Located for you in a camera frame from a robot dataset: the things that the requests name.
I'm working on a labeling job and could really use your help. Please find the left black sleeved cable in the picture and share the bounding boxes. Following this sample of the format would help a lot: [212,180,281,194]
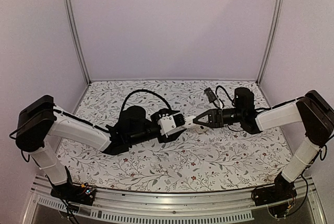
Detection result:
[122,89,172,112]

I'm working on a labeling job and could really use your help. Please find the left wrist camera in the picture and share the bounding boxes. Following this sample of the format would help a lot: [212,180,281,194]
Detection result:
[158,113,191,135]

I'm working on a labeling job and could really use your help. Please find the floral patterned mat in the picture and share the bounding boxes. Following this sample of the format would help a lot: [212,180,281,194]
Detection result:
[57,80,292,193]

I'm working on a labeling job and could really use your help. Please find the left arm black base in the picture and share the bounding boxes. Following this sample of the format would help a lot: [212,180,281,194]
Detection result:
[51,175,96,206]

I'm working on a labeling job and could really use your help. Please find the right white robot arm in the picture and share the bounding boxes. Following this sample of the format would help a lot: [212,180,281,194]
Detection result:
[193,87,333,201]

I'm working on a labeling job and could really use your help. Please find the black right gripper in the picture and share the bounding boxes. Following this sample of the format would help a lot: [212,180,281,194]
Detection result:
[193,108,244,129]

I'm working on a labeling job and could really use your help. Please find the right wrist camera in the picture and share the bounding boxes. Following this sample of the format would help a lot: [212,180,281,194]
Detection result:
[204,88,224,109]

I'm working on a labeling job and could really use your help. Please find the left aluminium frame post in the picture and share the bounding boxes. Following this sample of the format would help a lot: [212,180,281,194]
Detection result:
[63,0,91,85]

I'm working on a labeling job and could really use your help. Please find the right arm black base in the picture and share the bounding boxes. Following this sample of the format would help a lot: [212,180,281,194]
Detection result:
[251,172,297,218]

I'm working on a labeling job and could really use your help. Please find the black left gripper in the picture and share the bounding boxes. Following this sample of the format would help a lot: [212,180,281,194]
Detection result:
[128,109,184,147]

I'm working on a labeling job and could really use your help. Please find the aluminium frame post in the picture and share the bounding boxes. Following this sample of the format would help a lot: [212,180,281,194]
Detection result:
[63,0,91,85]
[256,0,283,86]

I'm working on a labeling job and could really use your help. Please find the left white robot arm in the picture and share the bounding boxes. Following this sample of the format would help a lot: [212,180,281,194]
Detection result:
[9,95,185,200]

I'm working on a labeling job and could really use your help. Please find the right aluminium frame post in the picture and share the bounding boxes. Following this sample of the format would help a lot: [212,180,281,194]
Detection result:
[256,0,283,86]

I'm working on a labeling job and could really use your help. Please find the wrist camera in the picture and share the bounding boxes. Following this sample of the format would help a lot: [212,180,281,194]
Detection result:
[158,113,191,135]
[204,88,224,109]

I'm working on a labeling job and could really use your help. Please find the white earbud charging case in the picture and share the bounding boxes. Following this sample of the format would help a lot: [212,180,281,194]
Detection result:
[185,115,196,127]

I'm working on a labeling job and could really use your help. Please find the white earbud on mat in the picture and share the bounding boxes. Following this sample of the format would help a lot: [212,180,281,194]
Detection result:
[196,126,206,134]

